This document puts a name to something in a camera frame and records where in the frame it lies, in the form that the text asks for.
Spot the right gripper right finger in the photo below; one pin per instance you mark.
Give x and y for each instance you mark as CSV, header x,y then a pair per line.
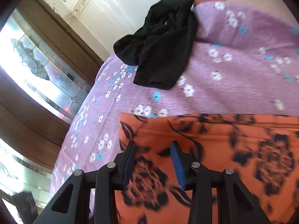
x,y
235,203

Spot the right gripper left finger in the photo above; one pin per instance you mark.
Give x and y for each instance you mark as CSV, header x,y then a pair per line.
x,y
71,202

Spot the orange black floral garment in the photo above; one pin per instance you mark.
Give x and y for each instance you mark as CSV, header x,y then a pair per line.
x,y
262,149

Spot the brown door with stained glass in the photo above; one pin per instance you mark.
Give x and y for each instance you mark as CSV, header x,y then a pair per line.
x,y
48,65

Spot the black crumpled garment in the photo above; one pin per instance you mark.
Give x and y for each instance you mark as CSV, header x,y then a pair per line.
x,y
162,46

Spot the purple floral bed sheet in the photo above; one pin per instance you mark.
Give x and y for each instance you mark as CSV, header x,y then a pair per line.
x,y
244,60

